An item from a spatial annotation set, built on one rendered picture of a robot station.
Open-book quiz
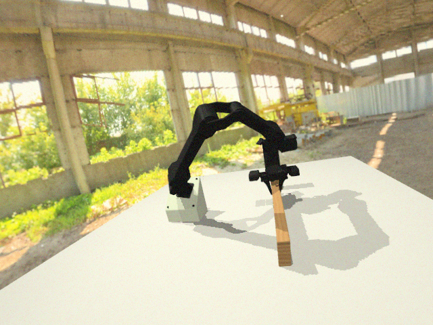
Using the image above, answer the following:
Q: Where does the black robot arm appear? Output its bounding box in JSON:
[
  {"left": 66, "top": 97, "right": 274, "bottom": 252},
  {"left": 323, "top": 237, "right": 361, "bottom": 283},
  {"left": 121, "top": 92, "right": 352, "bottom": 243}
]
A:
[{"left": 167, "top": 101, "right": 297, "bottom": 198}]

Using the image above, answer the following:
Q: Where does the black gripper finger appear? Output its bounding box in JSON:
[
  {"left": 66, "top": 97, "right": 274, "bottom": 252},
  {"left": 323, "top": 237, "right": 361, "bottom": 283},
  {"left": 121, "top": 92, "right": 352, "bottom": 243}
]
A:
[
  {"left": 279, "top": 176, "right": 288, "bottom": 192},
  {"left": 261, "top": 178, "right": 273, "bottom": 195}
]

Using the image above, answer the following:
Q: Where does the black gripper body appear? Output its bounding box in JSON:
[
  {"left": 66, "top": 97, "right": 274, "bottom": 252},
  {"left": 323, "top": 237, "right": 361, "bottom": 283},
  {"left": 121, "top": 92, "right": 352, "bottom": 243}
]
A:
[{"left": 249, "top": 154, "right": 300, "bottom": 181}]

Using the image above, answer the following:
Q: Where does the light brown wooden board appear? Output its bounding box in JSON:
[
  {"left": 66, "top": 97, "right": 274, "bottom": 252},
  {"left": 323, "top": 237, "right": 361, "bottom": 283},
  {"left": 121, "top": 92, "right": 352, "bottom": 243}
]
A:
[{"left": 271, "top": 180, "right": 292, "bottom": 267}]

